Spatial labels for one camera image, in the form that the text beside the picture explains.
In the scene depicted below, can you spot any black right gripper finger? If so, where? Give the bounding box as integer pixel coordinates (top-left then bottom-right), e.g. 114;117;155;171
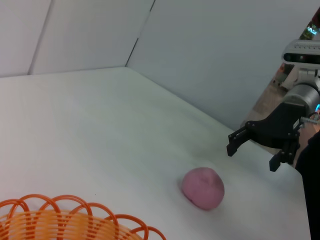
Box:
226;126;252;158
269;139;301;172

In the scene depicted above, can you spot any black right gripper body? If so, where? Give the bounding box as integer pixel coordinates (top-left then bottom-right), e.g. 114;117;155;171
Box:
245;101;310;150

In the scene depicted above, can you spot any pink peach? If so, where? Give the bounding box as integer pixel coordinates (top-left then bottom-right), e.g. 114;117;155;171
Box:
181;167;225;211

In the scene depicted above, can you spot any orange woven plastic basket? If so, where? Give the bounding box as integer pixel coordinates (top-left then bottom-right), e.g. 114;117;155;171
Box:
0;194;167;240

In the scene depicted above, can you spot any black robot torso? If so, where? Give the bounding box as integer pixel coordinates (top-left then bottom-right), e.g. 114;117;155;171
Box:
294;129;320;240

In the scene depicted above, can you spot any red green background decoration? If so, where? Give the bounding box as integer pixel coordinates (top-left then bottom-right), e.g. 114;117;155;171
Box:
299;6;320;41

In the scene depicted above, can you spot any silver cable connector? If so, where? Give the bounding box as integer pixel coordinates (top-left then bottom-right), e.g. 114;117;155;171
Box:
299;115;320;125

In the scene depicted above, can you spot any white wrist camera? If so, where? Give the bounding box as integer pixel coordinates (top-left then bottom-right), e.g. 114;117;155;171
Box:
282;39;320;69

